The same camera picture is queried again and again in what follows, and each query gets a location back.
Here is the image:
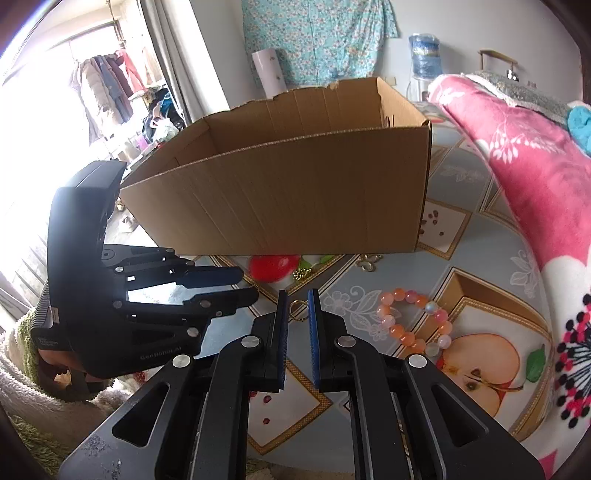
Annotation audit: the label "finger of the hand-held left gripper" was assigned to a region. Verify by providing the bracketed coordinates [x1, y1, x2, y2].
[117, 286, 260, 339]
[104, 246, 245, 290]

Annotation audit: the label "printed fruit tablecloth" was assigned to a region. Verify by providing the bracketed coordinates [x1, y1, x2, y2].
[115, 99, 557, 480]

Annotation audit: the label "green fluffy blanket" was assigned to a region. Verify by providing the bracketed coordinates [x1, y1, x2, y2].
[4, 307, 70, 464]

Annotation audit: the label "brown cardboard box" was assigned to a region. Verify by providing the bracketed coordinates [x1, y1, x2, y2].
[119, 76, 433, 256]

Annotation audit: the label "teal floral cloth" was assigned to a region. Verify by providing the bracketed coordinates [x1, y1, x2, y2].
[241, 0, 400, 90]

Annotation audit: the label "person's left hand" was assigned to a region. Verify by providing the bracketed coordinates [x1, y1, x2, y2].
[37, 348, 71, 373]

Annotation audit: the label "pink orange bead bracelet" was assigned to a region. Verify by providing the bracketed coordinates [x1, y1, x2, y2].
[376, 288, 454, 356]

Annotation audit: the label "pink floral blanket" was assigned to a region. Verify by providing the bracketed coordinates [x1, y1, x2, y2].
[427, 73, 591, 480]

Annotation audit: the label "white fluffy blanket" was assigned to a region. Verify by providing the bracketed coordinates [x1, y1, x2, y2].
[0, 323, 118, 446]

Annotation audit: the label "teal fabric item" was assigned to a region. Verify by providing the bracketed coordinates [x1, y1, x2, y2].
[567, 107, 591, 155]

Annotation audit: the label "grey glitter cloth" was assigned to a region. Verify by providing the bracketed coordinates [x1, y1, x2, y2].
[464, 70, 575, 123]

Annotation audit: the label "white paper roll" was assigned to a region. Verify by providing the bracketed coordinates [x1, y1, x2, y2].
[252, 48, 286, 99]

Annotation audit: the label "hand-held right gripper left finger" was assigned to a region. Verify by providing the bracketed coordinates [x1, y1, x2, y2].
[58, 290, 291, 480]

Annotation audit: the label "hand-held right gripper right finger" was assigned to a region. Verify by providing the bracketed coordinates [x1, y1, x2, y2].
[307, 289, 546, 480]

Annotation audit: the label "grey curtain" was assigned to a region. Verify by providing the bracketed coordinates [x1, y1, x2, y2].
[141, 0, 232, 126]

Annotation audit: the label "blue water jug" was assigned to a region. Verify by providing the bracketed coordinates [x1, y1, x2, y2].
[409, 33, 441, 79]

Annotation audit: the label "hanging coats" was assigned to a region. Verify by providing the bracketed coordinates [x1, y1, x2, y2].
[69, 48, 148, 144]

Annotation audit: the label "wooden chair handle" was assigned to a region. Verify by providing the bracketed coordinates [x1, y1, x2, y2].
[478, 49, 519, 70]

